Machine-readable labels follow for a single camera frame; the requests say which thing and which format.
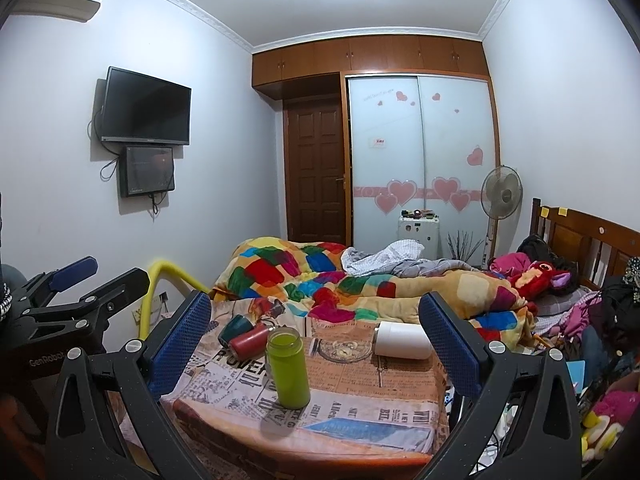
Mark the black bag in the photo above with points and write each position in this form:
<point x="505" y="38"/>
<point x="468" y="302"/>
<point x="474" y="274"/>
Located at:
<point x="537" y="247"/>

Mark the brown wooden door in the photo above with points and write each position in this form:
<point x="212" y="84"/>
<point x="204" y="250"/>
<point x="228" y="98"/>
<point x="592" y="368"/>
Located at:
<point x="315" y="175"/>

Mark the sliding wardrobe with heart stickers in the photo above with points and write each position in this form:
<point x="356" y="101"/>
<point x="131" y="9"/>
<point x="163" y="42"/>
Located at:
<point x="420" y="145"/>

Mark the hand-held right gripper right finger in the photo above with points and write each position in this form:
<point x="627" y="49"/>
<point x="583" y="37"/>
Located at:
<point x="450" y="345"/>

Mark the red cup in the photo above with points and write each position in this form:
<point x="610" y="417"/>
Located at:
<point x="247" y="342"/>

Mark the white floor appliance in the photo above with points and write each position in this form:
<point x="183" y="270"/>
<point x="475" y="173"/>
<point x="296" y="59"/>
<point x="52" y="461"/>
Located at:
<point x="419" y="237"/>

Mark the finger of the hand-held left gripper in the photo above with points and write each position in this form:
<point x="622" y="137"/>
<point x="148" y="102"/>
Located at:
<point x="72" y="272"/>
<point x="122" y="287"/>

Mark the thin metal stick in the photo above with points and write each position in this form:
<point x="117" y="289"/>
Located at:
<point x="380" y="372"/>

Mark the red plush toy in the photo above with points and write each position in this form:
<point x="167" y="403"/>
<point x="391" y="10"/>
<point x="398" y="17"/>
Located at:
<point x="537" y="275"/>

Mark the wooden bed headboard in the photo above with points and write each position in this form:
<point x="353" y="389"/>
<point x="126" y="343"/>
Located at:
<point x="585" y="235"/>

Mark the yellow pink plush toy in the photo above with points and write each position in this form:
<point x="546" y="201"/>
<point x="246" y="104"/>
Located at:
<point x="607" y="420"/>

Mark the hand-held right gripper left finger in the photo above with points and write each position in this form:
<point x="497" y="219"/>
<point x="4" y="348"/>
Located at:
<point x="177" y="345"/>

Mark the grey white crumpled cloth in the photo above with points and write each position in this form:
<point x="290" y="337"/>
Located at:
<point x="380" y="256"/>

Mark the standing fan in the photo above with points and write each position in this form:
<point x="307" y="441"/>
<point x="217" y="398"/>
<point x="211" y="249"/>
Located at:
<point x="501" y="191"/>

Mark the glass ashtray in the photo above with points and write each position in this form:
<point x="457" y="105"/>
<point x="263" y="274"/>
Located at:
<point x="345" y="351"/>

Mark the bundle of dark twigs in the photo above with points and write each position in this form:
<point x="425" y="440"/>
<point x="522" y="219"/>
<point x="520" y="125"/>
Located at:
<point x="465" y="247"/>

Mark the dark green cup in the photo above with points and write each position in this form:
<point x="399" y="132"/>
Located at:
<point x="232" y="329"/>

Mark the pink clothing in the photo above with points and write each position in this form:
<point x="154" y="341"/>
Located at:
<point x="510" y="262"/>

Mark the green bottle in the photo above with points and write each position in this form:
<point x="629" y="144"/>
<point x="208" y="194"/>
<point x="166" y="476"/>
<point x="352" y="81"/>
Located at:
<point x="289" y="375"/>

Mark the wooden overhead cabinet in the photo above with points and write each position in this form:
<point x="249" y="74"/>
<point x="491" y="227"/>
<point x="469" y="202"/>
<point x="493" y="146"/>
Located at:
<point x="370" y="57"/>

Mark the black wall television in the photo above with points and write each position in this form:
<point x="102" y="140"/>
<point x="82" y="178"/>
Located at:
<point x="145" y="106"/>

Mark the newspaper print tablecloth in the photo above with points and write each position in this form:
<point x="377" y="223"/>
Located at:
<point x="350" y="410"/>

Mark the yellow curved rail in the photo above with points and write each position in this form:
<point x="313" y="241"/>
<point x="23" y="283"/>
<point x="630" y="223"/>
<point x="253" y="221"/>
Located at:
<point x="167" y="272"/>

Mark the wall socket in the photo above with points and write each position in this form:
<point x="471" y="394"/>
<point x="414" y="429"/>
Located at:
<point x="161" y="300"/>

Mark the small black monitor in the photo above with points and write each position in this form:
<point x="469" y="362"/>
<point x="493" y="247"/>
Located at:
<point x="147" y="171"/>

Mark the pile of clothes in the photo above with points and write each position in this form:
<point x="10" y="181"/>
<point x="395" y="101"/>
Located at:
<point x="575" y="317"/>

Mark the white cup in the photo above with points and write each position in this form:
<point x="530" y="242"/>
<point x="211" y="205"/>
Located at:
<point x="402" y="341"/>

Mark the colourful patchwork blanket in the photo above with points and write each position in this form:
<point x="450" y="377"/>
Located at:
<point x="300" y="280"/>

